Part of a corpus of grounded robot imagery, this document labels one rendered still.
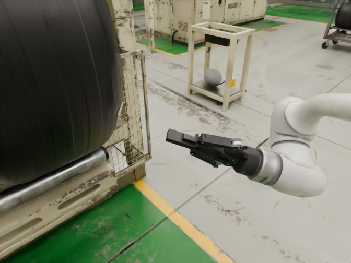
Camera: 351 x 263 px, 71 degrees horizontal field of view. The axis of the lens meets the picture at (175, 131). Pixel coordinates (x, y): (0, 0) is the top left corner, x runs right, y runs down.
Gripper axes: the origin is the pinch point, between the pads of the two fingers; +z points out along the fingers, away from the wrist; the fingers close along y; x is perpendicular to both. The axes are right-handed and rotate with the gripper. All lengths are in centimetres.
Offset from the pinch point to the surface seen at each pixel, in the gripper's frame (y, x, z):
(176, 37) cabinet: 244, 404, -28
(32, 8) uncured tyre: -23.3, -3.2, 30.9
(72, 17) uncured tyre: -22.2, -0.3, 26.3
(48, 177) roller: 14.9, -12.5, 27.0
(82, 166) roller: 15.4, -7.2, 20.7
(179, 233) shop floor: 100, 4, -38
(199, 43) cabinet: 228, 391, -72
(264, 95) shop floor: 132, 195, -135
